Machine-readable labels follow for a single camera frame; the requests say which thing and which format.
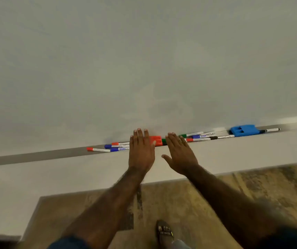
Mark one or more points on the person's right hand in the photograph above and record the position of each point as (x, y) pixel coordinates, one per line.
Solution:
(181, 158)

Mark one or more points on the person's left hand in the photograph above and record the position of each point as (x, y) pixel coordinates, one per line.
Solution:
(142, 152)

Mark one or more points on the red whiteboard eraser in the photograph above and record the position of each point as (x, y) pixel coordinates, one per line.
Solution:
(157, 140)

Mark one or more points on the blue whiteboard eraser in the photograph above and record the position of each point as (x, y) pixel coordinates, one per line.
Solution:
(244, 130)

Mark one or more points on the white whiteboard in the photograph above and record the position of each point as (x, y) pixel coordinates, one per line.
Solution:
(138, 62)

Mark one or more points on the grey whiteboard tray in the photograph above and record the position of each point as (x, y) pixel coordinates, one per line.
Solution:
(47, 154)

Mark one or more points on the person's left forearm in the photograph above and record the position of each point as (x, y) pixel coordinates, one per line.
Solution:
(112, 204)

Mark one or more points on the person's right forearm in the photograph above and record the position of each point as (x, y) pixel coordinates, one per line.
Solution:
(229, 204)

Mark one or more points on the person's right foot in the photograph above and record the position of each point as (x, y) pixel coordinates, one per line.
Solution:
(165, 234)

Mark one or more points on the black yellow-trim sandal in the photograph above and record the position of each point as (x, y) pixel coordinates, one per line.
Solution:
(164, 230)

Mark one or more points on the grey trousers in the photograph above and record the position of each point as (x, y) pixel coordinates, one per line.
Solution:
(179, 245)

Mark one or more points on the dark blue shirt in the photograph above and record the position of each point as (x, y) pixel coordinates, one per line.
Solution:
(288, 238)

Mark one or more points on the white ledge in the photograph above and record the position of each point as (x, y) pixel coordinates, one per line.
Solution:
(8, 191)

